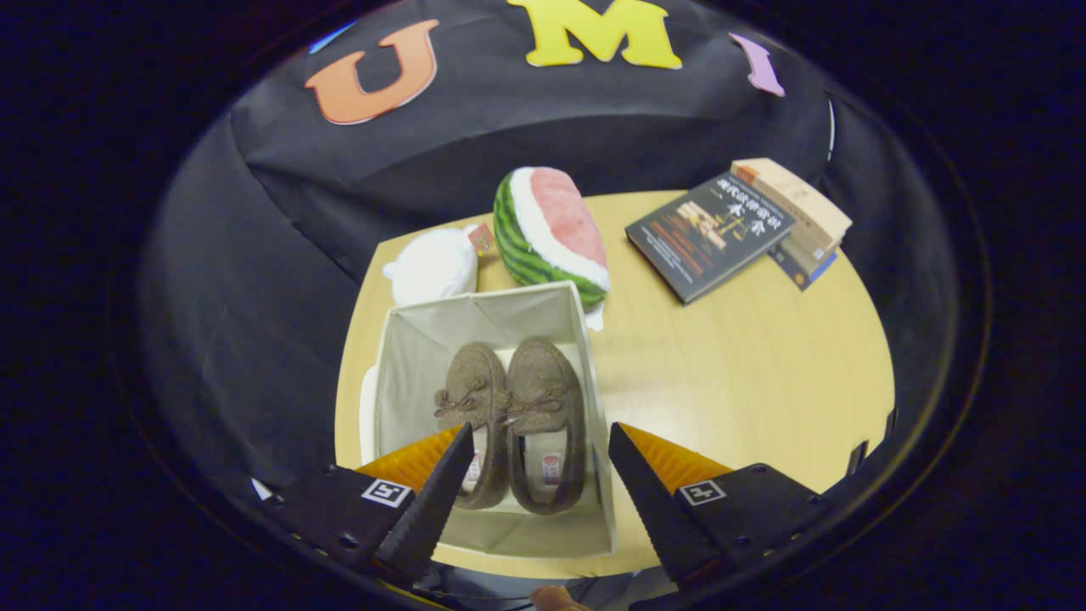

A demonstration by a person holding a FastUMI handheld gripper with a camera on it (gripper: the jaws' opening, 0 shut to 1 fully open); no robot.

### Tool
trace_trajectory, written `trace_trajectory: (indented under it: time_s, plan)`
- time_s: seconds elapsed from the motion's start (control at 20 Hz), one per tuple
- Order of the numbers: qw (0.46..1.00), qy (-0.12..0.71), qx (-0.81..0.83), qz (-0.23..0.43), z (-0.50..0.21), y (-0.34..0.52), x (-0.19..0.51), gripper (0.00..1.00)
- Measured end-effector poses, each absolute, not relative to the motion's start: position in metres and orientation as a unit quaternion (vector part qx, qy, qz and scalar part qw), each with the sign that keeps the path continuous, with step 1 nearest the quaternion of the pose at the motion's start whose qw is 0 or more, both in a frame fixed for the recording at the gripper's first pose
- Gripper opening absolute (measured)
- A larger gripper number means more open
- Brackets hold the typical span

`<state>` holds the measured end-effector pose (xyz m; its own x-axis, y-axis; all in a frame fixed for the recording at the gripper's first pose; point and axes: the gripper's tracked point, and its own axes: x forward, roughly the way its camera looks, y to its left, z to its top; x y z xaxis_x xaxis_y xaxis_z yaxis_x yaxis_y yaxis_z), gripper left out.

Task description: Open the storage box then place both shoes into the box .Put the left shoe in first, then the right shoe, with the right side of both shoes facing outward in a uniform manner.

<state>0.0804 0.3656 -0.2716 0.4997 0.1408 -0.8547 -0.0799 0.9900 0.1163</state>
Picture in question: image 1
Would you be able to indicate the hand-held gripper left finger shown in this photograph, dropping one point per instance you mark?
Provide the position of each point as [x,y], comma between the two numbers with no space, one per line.
[428,513]

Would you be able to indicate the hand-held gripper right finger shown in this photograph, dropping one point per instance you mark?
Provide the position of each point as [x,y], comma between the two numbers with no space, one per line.
[657,509]

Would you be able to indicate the brown shoe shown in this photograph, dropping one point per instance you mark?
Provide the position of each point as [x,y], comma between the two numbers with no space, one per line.
[543,373]
[475,373]

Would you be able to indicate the cream fabric storage box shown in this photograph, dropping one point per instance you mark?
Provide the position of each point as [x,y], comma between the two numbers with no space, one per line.
[416,356]

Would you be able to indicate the white panel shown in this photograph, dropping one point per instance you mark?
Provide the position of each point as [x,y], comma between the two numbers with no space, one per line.
[261,490]

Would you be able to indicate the white plush toy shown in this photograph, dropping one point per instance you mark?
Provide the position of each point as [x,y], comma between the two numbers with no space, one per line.
[433,267]

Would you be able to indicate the dark cover book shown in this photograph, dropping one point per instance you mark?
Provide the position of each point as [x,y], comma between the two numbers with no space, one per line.
[704,238]

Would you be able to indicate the blue cover book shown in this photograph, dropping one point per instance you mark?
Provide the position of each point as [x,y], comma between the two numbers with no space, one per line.
[802,270]

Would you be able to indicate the watermelon slice plush toy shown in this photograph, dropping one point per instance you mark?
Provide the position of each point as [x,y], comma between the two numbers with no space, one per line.
[526,246]

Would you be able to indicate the black backdrop cloth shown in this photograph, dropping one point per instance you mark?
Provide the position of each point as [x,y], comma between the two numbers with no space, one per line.
[254,255]

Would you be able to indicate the beige cover book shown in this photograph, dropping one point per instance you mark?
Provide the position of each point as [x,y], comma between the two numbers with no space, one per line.
[806,208]

